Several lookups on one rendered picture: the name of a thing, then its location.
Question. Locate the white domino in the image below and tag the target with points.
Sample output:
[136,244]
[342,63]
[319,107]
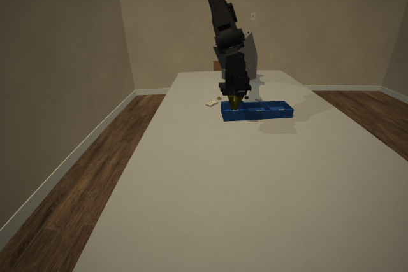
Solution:
[211,103]

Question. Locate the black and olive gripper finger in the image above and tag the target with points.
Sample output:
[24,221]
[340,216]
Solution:
[231,100]
[237,101]

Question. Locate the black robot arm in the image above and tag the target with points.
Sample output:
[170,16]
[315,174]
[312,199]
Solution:
[227,37]

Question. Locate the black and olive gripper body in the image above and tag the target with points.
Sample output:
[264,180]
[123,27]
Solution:
[227,92]

